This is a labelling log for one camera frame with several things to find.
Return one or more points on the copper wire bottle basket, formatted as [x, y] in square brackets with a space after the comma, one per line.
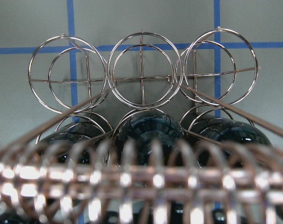
[203, 182]

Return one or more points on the dark wine bottle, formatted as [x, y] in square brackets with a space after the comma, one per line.
[76, 141]
[222, 129]
[145, 126]

